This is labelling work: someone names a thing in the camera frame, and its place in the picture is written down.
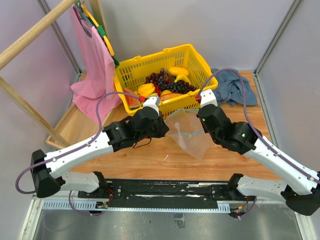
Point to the pink hanging shirt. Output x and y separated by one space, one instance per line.
100 66

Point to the purple grape bunch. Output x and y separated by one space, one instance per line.
160 78

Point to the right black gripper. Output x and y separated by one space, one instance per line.
205 130

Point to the wooden clothes rack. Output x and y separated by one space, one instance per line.
65 130

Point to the papaya slice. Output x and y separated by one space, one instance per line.
170 96

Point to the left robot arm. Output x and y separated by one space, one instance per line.
51 171

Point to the blue crumpled cloth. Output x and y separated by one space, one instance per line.
230 91

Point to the dark grape bunch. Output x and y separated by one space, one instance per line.
180 87

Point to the green clothes hanger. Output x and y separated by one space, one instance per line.
83 17

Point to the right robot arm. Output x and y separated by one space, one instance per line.
298 188

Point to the yellow plastic basket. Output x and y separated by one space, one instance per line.
131 74

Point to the red chili pepper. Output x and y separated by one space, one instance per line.
157 89

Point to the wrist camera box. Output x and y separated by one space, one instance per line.
152 102
208 98

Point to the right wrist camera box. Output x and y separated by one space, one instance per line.
208 98

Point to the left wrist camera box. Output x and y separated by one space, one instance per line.
152 102

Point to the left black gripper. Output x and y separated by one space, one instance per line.
163 129

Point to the yellow bell pepper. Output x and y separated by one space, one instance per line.
146 90

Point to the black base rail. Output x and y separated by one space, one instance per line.
163 194

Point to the yellow mango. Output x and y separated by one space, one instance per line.
176 70

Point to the yellow banana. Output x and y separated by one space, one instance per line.
183 78

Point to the clear zip top bag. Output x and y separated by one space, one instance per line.
187 131

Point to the yellow clothes hanger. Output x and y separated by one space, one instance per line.
100 29

